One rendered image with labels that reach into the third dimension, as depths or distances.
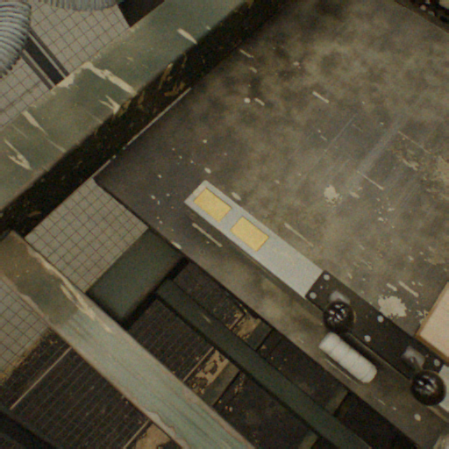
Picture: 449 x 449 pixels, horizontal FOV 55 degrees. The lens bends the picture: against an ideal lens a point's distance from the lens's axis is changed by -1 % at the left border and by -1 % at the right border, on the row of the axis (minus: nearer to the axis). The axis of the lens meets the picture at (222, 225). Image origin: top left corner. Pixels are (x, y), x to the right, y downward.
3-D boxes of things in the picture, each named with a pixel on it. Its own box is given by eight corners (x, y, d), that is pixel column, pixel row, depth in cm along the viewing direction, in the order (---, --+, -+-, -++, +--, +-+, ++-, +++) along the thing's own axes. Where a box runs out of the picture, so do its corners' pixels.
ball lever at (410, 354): (412, 374, 59) (434, 419, 46) (389, 356, 59) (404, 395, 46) (431, 353, 58) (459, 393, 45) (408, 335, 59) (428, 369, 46)
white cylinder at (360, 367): (316, 348, 62) (361, 385, 61) (322, 345, 59) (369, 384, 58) (327, 331, 63) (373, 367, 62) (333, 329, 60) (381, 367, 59)
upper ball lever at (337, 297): (340, 317, 61) (342, 345, 48) (318, 300, 62) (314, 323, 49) (358, 296, 60) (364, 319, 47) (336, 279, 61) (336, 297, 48)
